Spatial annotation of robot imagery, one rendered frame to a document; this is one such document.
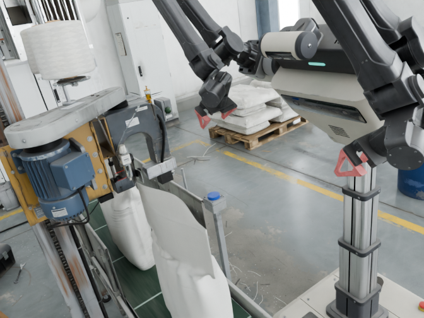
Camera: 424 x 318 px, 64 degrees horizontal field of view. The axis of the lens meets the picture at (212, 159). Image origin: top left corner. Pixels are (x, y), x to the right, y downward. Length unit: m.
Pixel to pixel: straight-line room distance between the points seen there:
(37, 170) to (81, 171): 0.14
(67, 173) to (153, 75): 4.25
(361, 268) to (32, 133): 1.30
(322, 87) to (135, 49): 4.25
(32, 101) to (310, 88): 3.39
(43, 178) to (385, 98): 0.96
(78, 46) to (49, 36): 0.08
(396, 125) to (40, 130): 0.91
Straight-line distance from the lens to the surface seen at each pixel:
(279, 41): 0.95
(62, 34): 1.12
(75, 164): 1.11
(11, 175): 1.36
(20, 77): 4.05
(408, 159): 0.67
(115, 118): 1.39
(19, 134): 1.12
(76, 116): 1.20
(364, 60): 0.64
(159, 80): 5.30
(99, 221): 2.61
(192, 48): 1.08
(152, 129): 1.46
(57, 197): 1.21
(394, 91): 0.67
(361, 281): 1.61
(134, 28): 5.14
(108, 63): 5.63
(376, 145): 0.75
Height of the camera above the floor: 1.66
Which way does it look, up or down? 24 degrees down
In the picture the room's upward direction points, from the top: 9 degrees counter-clockwise
